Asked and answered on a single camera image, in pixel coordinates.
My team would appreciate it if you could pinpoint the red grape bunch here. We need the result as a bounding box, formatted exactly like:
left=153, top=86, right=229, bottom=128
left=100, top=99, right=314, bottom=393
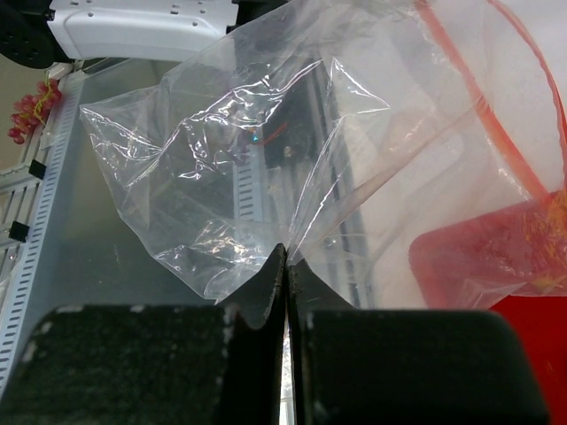
left=7, top=79, right=63, bottom=145

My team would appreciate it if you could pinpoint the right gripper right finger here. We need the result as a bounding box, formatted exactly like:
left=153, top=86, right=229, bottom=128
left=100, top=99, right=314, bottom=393
left=287, top=262, right=550, bottom=424

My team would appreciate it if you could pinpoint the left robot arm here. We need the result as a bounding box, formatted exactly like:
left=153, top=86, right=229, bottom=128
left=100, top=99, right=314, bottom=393
left=1, top=0, right=238, bottom=69

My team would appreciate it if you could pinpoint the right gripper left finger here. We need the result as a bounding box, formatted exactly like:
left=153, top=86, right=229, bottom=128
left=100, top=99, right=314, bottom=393
left=1, top=245, right=286, bottom=424

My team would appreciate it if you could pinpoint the red plastic tray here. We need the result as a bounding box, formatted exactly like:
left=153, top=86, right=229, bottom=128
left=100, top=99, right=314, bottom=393
left=408, top=190, right=566, bottom=424

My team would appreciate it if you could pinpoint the slotted cable duct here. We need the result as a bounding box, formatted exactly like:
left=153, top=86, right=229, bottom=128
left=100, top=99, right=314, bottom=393
left=1, top=72, right=85, bottom=389

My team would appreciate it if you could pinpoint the clear zip top bag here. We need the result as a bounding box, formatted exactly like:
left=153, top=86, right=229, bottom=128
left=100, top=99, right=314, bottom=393
left=81, top=1, right=566, bottom=308

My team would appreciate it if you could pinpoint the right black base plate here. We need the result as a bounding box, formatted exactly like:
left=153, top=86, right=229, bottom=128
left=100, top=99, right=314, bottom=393
left=260, top=81, right=326, bottom=170

